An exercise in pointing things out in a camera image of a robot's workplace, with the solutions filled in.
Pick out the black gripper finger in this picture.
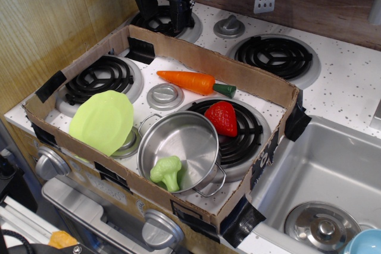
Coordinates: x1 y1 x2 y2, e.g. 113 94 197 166
170 0 195 33
136 0 157 20

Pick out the green toy broccoli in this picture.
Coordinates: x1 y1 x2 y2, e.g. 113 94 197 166
149 156 182 192

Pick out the back left black burner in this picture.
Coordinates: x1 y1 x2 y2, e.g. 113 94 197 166
126 12 203 43

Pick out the silver back stove knob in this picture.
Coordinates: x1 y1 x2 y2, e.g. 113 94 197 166
213 15 245 39

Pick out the silver stove knob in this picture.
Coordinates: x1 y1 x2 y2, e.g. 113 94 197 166
146 83 185 111
213 15 245 39

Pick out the orange toy carrot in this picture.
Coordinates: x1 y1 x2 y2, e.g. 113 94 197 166
157 71 237 98

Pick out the silver centre stove knob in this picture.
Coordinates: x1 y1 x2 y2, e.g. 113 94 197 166
146 83 185 111

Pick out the red toy strawberry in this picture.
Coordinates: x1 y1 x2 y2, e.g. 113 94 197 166
204 101 238 137

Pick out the back right black burner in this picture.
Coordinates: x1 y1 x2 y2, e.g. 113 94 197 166
227 34 321 90

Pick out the silver metal pot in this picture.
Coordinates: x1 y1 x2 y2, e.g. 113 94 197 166
137 111 226 197

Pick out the light green plastic plate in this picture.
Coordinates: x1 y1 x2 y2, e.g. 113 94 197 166
68 90 133 156

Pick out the silver knob under plate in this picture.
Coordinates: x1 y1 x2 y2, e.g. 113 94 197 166
111 127 142 159

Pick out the front right black burner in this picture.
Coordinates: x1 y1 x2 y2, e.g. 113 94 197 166
181 98 271 182

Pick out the left silver oven knob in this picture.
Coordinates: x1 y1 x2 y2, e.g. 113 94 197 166
35 146 71 180

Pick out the silver oven knob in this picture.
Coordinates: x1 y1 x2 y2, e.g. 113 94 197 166
142 209 185 250
35 146 71 180

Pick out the brown cardboard fence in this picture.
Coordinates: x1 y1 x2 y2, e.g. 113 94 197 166
23 24 312 249

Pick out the grey toy sink basin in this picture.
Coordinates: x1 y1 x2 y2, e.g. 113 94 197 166
240 117 380 253

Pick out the right silver oven knob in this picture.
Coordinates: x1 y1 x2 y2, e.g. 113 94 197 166
142 209 185 250

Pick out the orange yellow object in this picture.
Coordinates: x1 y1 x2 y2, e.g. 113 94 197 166
48 230 78 249

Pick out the silver pot lid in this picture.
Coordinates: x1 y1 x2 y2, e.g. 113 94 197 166
283 201 361 253

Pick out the light blue bowl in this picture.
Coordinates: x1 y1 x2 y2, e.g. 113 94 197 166
343 229 380 254

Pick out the silver oven door handle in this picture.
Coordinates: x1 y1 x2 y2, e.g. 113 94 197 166
42 178 180 253

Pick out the black cable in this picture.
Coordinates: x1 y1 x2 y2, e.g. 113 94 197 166
0 229 32 254

